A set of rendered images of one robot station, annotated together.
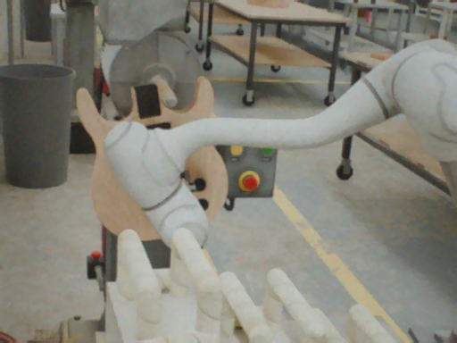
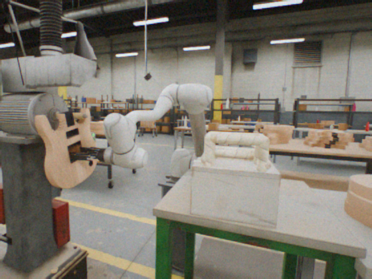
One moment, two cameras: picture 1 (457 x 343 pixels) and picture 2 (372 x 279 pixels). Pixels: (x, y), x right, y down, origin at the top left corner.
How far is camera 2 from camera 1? 1.12 m
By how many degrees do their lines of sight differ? 54
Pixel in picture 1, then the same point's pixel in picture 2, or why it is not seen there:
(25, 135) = not seen: outside the picture
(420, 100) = (198, 93)
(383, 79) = (170, 94)
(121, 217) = (64, 178)
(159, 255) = (46, 203)
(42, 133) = not seen: outside the picture
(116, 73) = (36, 111)
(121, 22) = (76, 76)
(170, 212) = (135, 151)
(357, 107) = (167, 103)
